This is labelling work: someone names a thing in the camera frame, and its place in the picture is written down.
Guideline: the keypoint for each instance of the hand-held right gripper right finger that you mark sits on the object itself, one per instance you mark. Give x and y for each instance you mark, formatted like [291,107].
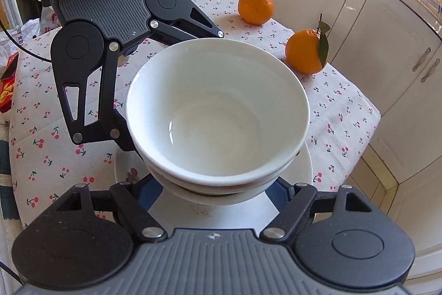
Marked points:
[276,193]

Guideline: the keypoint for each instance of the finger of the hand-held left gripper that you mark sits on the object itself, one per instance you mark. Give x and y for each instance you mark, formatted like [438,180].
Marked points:
[193,27]
[117,137]

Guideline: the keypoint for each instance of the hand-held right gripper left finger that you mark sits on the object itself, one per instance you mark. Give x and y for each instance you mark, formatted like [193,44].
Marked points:
[150,191]

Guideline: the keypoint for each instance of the white bowl pink flower print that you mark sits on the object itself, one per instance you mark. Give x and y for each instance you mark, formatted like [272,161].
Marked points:
[221,188]
[221,91]
[221,200]

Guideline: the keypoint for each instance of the white plate fruit print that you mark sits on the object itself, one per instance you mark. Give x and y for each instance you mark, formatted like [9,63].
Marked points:
[214,217]

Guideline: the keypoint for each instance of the cherry print tablecloth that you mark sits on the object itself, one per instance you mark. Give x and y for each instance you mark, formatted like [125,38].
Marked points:
[51,129]

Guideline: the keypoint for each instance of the orange without leaf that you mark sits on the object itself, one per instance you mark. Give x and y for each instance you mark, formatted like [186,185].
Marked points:
[256,4]

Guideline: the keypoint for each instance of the white plastic bag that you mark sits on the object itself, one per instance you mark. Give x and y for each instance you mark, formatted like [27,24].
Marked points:
[31,29]

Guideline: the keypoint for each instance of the orange with green leaf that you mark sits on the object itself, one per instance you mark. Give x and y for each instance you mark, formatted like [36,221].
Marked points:
[304,51]

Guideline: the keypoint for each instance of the red carton box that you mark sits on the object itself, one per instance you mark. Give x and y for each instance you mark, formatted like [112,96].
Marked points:
[7,84]

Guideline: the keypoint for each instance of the white kitchen cabinets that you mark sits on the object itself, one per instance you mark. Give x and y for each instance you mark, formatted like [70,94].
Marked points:
[380,39]

